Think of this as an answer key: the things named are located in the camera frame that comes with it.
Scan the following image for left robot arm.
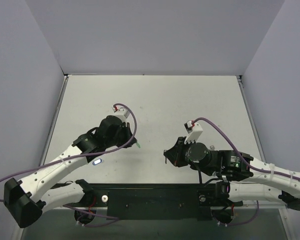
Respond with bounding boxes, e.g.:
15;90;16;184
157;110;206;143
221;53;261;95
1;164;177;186
3;108;137;229

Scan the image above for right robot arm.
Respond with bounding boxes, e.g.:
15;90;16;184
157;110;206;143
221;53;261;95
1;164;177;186
163;137;300;211

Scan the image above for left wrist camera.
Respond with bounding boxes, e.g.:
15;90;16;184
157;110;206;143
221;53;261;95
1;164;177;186
112;105;130;123

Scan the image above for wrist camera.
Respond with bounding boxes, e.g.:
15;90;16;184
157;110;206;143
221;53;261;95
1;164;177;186
184;120;203;145
112;105;130;123

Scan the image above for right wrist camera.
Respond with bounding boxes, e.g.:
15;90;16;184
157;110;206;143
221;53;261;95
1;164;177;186
184;120;203;145

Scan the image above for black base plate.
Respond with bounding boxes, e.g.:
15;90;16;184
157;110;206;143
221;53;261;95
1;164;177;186
59;183;253;222

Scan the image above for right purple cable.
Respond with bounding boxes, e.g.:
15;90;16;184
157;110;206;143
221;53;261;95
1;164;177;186
193;116;300;182

